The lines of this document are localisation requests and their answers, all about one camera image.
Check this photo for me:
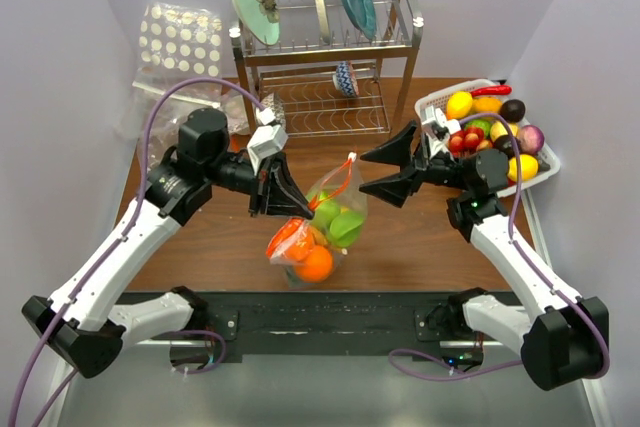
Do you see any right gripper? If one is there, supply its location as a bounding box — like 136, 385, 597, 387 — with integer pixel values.
360, 120, 471, 208

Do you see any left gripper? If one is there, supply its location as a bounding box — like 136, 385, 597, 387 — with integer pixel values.
205, 149, 315, 218

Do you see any green apple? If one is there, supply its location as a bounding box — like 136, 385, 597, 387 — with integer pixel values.
311, 191, 341, 231

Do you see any orange fruit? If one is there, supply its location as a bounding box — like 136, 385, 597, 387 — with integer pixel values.
473, 96, 503, 114
271, 222, 316, 263
294, 246, 334, 283

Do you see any orange zip top bag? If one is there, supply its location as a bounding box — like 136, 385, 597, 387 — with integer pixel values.
266, 152, 368, 289

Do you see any light green pepper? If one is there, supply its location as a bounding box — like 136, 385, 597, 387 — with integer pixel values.
327, 210, 365, 248

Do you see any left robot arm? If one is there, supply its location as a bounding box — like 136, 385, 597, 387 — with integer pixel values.
22, 108, 313, 379

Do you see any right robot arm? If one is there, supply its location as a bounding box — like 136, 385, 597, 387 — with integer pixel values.
360, 121, 610, 391

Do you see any clear crumpled plastic bag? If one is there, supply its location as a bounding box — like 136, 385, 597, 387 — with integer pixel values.
116, 81, 250, 171

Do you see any polka dot plastic bag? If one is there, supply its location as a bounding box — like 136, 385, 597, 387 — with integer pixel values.
132, 1, 223, 110

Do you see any yellow lemon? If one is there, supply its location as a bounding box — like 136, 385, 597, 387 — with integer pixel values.
507, 154, 539, 182
445, 91, 473, 120

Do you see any grey patterned bowl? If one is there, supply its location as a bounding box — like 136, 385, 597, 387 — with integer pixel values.
255, 92, 286, 130

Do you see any metal dish rack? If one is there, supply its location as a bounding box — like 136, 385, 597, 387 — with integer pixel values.
229, 0, 424, 137

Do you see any blue patterned bowl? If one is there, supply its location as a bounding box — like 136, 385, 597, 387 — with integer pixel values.
332, 61, 359, 98

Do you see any pale yellow pear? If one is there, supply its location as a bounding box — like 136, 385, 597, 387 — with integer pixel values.
489, 121, 519, 143

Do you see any dark mangosteen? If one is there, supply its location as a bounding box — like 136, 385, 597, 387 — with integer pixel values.
499, 99, 526, 123
493, 135, 520, 158

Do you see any red chili pepper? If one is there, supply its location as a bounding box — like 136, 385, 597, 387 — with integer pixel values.
470, 84, 512, 97

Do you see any purple onion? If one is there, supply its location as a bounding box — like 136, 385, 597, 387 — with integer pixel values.
517, 124, 545, 156

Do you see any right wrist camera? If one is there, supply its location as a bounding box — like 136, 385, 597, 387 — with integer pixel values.
419, 105, 461, 159

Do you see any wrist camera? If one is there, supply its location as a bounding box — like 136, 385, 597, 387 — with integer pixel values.
246, 124, 288, 174
419, 105, 461, 159

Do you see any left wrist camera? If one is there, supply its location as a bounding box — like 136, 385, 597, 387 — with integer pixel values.
246, 124, 288, 174

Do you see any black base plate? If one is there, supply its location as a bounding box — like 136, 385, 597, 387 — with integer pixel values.
149, 290, 504, 366

